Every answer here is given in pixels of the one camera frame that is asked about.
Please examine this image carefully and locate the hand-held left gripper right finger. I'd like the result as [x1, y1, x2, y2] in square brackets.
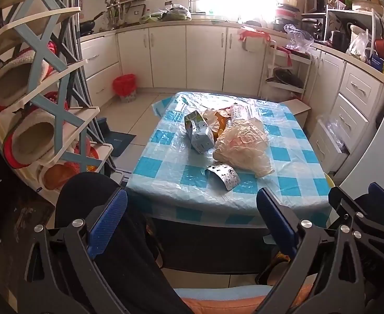
[256, 188, 367, 314]

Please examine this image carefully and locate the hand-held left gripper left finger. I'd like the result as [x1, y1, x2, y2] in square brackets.
[17, 188, 129, 314]

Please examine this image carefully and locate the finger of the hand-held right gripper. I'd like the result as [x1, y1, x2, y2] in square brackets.
[328, 186, 384, 256]
[357, 182, 384, 233]

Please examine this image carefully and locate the white plastic bag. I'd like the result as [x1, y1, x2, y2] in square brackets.
[213, 118, 275, 178]

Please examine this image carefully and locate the orange peel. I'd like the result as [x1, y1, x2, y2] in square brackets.
[211, 109, 232, 138]

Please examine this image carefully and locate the red trash bin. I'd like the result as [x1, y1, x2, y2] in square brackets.
[112, 75, 137, 103]

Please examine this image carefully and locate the white refrigerator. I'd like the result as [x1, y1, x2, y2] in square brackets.
[339, 72, 384, 197]

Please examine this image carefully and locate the white pull-out drawer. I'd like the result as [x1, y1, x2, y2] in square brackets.
[310, 114, 349, 172]

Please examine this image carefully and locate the silver foil packet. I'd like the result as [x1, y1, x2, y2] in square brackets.
[205, 162, 241, 191]

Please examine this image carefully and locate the clear bag in drawer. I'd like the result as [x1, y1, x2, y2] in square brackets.
[323, 114, 346, 148]

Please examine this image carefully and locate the blue checkered plastic tablecloth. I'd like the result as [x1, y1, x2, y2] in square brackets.
[125, 91, 331, 229]

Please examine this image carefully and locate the dark flat dustpan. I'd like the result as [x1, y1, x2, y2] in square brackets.
[105, 131, 137, 158]

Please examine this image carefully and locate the red and white plush slipper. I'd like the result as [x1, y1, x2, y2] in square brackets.
[2, 109, 70, 169]
[0, 47, 53, 121]

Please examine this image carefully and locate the flattened silver carton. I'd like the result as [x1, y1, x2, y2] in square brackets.
[184, 110, 216, 154]

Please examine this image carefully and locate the clear plastic wrapper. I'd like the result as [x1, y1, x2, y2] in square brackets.
[229, 104, 256, 121]

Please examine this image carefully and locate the white trolley rack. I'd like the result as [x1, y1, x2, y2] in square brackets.
[259, 44, 312, 100]

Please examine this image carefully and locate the black frying pan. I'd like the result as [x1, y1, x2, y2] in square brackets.
[265, 68, 303, 87]

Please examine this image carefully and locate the red pot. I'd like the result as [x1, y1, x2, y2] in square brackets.
[373, 37, 384, 63]

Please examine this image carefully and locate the red cloth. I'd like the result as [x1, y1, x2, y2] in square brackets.
[275, 47, 297, 68]

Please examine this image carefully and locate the black cooker pot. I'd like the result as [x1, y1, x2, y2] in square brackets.
[329, 30, 347, 51]

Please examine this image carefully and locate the blue and white shoe rack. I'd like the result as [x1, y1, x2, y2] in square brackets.
[0, 0, 114, 203]

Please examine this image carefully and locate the white kettle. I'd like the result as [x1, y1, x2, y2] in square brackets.
[349, 24, 369, 53]

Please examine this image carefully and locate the clear crumpled plastic bag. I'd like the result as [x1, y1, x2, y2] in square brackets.
[283, 24, 314, 53]

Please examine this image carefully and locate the black toaster oven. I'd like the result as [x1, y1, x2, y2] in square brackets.
[301, 16, 326, 41]

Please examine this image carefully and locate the white kitchen cabinet run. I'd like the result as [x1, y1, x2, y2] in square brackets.
[79, 23, 384, 174]

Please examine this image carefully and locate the white door-hung bin red bag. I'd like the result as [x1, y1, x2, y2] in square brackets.
[238, 28, 274, 53]

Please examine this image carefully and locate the white counter shelf rack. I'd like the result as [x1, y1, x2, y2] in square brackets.
[301, 7, 384, 59]

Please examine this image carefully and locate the stack of dishes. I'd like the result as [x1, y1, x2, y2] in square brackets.
[275, 0, 299, 31]

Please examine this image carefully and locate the black wok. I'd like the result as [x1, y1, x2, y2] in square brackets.
[80, 11, 106, 35]

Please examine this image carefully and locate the microwave oven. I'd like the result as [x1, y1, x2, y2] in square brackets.
[305, 0, 328, 14]

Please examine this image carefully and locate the bag of green vegetables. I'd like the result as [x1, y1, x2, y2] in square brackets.
[143, 5, 192, 23]

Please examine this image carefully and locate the grey folding metal frame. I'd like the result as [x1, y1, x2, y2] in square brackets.
[61, 0, 117, 171]

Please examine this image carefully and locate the wall utensil rack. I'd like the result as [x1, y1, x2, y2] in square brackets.
[105, 0, 147, 28]

